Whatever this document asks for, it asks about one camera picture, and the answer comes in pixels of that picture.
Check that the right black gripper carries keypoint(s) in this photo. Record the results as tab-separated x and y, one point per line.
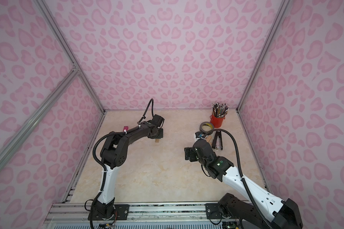
188	154

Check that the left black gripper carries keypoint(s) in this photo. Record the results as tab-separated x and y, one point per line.
157	133

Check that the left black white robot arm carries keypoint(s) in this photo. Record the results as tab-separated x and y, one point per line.
110	152

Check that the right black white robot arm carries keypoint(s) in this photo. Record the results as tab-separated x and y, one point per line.
261	208

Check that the black stapler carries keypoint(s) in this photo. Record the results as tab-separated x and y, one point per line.
217	141

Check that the red pencil cup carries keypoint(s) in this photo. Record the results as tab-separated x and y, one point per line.
216	121

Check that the bundle of coloured pencils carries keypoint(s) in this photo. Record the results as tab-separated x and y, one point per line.
220	110

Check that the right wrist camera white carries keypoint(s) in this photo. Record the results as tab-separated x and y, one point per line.
199	135

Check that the grey duct tape roll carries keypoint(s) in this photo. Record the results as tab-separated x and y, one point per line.
206	127

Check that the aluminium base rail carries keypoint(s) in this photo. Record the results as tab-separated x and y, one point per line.
147	215

